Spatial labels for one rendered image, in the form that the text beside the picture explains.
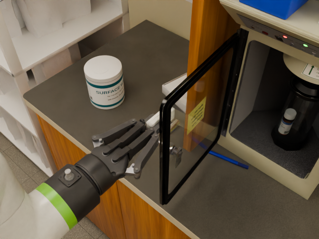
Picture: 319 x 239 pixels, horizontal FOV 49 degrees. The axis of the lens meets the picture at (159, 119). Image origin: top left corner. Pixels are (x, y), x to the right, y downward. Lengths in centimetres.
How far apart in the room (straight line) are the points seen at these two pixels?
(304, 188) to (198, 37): 54
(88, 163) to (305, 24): 46
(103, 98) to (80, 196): 68
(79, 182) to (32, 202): 8
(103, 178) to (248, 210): 54
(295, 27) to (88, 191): 46
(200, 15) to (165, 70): 64
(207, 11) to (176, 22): 83
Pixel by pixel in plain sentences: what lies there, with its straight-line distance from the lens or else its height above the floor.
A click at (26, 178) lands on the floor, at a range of 235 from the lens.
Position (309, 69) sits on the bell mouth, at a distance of 87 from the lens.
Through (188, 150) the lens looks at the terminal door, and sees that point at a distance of 91.
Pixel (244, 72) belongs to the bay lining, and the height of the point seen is 126.
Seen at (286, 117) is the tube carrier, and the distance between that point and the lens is 104.
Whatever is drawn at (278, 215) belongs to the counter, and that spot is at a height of 94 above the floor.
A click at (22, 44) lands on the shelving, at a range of 172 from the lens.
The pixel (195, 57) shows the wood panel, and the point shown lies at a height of 132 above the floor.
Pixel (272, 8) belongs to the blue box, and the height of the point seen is 152.
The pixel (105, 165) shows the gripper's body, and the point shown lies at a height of 134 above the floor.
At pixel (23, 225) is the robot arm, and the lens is 57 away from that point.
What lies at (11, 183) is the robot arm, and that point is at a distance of 55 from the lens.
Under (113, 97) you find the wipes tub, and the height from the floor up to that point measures 100.
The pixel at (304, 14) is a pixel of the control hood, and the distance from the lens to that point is 71.
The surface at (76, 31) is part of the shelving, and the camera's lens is 173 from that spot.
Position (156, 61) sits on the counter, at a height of 94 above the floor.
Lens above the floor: 185
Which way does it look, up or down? 48 degrees down
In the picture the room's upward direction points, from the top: straight up
